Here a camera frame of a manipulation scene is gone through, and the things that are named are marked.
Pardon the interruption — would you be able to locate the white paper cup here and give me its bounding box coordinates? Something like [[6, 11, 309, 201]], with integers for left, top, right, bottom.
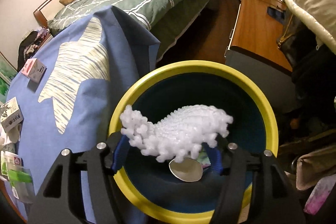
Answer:
[[169, 158, 203, 182]]

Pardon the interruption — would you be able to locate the white fluffy cloth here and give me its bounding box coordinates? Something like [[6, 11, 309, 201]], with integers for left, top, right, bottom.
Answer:
[[120, 105, 234, 162]]

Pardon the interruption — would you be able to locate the clear green label jar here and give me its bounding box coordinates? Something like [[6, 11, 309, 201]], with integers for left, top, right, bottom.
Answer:
[[1, 151, 35, 204]]

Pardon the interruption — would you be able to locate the white tissue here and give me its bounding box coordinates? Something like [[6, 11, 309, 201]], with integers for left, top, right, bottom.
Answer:
[[0, 123, 22, 145]]

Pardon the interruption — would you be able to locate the green tea carton box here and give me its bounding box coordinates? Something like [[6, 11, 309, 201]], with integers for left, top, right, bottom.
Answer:
[[1, 97, 23, 133]]

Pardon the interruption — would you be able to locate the pink strawberry milk carton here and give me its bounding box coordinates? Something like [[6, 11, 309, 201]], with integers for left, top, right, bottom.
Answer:
[[21, 58, 47, 84]]

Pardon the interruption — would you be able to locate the yellow rimmed trash bin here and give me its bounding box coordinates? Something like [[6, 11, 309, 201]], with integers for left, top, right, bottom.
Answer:
[[109, 61, 278, 223]]

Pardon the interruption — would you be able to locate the pink floral bag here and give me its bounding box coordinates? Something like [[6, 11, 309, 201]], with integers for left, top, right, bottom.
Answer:
[[296, 145, 335, 215]]

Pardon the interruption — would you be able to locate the wooden side desk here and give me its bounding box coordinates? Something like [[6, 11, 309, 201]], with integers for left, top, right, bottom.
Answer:
[[226, 0, 292, 75]]

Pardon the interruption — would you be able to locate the sliding wardrobe glass door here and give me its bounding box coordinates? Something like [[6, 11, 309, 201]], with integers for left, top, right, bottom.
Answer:
[[0, 52, 17, 105]]

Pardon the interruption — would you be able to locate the white bedside cabinet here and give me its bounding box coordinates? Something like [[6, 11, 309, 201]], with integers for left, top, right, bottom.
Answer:
[[37, 34, 53, 51]]

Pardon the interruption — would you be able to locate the pile of dark clothes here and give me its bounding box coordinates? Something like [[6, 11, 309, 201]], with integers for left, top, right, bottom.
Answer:
[[17, 27, 50, 72]]

